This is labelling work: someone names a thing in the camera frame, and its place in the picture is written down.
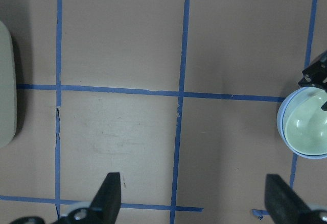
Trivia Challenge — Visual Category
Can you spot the clear plastic container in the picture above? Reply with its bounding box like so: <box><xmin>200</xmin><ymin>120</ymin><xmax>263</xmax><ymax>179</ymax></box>
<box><xmin>1</xmin><ymin>22</ymin><xmax>17</xmax><ymax>147</ymax></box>

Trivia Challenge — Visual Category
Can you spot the other arm black gripper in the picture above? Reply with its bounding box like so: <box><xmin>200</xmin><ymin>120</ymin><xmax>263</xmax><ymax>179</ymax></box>
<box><xmin>298</xmin><ymin>50</ymin><xmax>327</xmax><ymax>112</ymax></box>

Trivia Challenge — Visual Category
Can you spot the blue bowl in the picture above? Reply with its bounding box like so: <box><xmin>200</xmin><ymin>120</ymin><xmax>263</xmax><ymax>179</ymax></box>
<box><xmin>276</xmin><ymin>87</ymin><xmax>327</xmax><ymax>160</ymax></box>

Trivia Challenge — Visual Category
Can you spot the green bowl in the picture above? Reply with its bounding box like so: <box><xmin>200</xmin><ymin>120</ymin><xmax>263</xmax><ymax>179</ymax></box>
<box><xmin>284</xmin><ymin>87</ymin><xmax>327</xmax><ymax>156</ymax></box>

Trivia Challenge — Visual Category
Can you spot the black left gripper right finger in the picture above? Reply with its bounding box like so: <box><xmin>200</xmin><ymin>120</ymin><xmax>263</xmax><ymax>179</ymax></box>
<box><xmin>264</xmin><ymin>174</ymin><xmax>319</xmax><ymax>223</ymax></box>

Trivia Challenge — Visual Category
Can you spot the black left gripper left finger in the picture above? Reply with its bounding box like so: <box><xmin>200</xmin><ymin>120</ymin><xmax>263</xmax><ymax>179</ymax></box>
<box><xmin>89</xmin><ymin>172</ymin><xmax>121</xmax><ymax>223</ymax></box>

